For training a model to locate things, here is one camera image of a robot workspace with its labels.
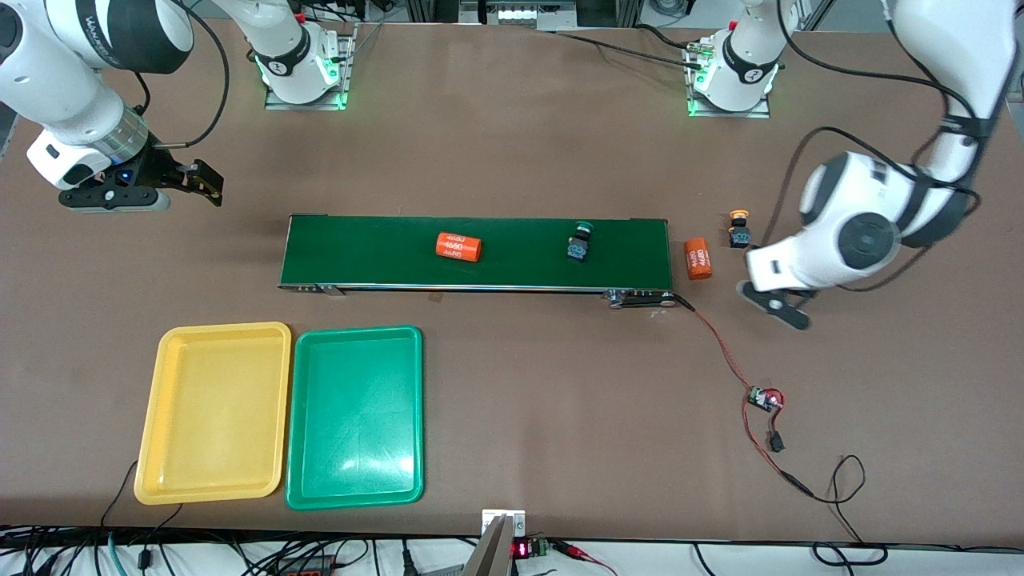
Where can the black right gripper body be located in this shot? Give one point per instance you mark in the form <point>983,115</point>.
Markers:
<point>166,170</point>

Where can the yellow push button switch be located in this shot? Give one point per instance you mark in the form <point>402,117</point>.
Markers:
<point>740,236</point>

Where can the orange cylinder with white print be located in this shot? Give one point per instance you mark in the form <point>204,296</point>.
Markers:
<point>458,247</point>
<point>698,260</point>

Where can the green push button switch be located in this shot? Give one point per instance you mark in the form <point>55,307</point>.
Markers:
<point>579,246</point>

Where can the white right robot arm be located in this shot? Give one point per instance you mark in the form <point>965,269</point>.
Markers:
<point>72,88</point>

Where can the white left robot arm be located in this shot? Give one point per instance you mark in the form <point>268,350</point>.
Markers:
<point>856,232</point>

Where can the small green circuit board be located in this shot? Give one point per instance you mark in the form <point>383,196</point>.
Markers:
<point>764,398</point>

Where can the green conveyor belt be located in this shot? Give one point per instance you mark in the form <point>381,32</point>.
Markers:
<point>360,252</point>

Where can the yellow plastic tray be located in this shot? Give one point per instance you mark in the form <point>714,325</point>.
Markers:
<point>212,412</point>

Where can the green plastic tray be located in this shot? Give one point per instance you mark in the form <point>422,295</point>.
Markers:
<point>356,416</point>

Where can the red clip lead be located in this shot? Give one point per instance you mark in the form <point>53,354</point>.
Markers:
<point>584,554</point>

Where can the grey metal equipment box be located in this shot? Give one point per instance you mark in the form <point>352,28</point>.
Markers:
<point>520,12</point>

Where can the red digit display module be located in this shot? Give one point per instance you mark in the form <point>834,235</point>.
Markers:
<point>522,550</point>

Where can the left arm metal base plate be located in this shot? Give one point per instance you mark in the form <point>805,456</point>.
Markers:
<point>756,112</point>

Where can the grey metal camera bracket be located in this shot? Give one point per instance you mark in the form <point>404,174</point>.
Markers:
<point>496,552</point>

